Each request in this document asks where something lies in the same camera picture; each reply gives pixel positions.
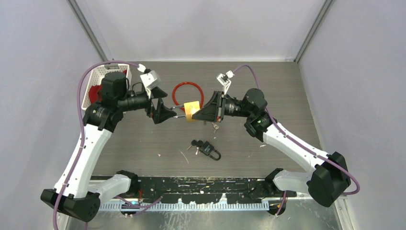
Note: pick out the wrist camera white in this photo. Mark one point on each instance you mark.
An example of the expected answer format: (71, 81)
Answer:
(150, 81)
(225, 80)

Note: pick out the red cloth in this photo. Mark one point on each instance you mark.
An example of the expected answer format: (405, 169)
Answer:
(93, 93)

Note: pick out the red cable lock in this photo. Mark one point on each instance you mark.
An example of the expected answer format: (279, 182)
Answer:
(187, 92)

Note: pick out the black Kaijing padlock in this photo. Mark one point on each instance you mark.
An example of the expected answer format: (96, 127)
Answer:
(207, 148)

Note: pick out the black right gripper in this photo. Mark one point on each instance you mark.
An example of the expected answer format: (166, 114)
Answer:
(214, 111)

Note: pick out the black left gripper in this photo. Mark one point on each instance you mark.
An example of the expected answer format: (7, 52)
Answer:
(161, 113)

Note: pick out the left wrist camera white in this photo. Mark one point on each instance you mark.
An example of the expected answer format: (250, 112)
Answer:
(150, 81)

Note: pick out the small silver key bunch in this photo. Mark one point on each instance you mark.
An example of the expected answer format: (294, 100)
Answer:
(215, 126)

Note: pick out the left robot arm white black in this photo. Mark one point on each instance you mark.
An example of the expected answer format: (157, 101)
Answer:
(73, 195)

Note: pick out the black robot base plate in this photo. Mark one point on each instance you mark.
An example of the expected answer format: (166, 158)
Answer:
(204, 190)

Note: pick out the black-headed key bunch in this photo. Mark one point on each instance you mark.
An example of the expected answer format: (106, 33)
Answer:
(197, 144)

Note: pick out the brass padlock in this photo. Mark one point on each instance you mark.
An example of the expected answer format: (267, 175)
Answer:
(190, 109)

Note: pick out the white plastic basket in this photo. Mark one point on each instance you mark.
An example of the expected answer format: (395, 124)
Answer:
(98, 73)

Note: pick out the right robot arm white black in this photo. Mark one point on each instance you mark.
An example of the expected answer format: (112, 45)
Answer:
(325, 177)

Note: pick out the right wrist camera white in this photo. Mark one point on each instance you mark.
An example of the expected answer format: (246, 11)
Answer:
(225, 80)

